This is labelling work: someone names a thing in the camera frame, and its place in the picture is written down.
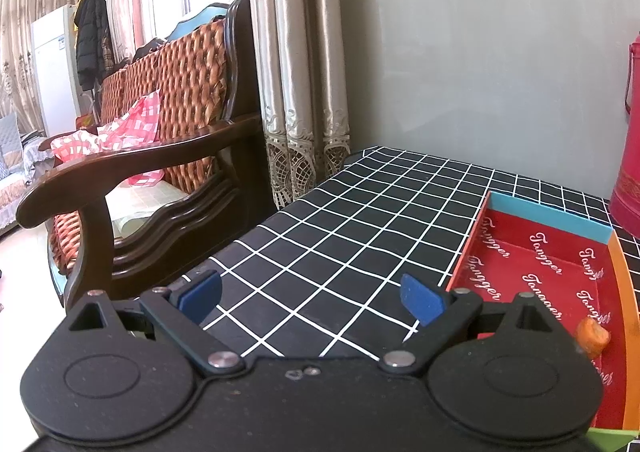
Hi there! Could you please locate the white standing appliance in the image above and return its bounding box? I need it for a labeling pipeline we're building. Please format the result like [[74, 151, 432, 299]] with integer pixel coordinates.
[[31, 4, 82, 138]]

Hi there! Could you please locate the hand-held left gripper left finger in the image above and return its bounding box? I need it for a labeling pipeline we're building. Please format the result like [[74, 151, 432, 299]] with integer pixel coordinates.
[[65, 269, 247, 379]]

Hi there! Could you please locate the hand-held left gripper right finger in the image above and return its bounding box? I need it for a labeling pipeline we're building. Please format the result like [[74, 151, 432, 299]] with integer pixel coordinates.
[[378, 273, 566, 378]]

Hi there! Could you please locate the red-lined cardboard box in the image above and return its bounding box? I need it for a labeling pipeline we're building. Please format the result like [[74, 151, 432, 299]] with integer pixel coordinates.
[[445, 190, 640, 452]]

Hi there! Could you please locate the dark wooden armchair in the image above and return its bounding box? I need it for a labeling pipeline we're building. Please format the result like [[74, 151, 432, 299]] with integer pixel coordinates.
[[15, 0, 281, 310]]

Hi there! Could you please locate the grey covered sofa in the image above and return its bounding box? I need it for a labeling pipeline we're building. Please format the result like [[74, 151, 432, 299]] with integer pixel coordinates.
[[0, 112, 57, 233]]

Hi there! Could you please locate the black hanging coat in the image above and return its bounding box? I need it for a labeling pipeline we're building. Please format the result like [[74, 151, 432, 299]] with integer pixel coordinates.
[[74, 0, 112, 90]]

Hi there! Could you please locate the red thermos flask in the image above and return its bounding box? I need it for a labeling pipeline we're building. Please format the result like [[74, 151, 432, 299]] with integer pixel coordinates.
[[610, 29, 640, 233]]

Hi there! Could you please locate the pale yellow seat pad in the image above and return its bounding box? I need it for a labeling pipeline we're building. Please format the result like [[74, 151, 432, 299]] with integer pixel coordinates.
[[105, 179, 191, 239]]

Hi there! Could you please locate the black white checked tablecloth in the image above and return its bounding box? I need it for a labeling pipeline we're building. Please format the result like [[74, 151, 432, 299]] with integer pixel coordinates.
[[180, 146, 640, 363]]

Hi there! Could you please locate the beige lace-hem curtain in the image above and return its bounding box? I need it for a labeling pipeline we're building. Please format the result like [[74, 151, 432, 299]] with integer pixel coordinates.
[[245, 0, 351, 210]]

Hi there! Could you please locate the orange woven chair cushion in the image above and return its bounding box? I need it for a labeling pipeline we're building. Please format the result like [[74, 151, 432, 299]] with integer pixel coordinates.
[[97, 19, 236, 198]]

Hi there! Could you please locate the small carrot piece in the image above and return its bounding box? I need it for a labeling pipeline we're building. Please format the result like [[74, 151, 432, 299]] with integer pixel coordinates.
[[575, 317, 612, 359]]

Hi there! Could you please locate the red white checked cloth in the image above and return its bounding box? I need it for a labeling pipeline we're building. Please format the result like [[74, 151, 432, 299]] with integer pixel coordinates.
[[50, 89, 166, 188]]

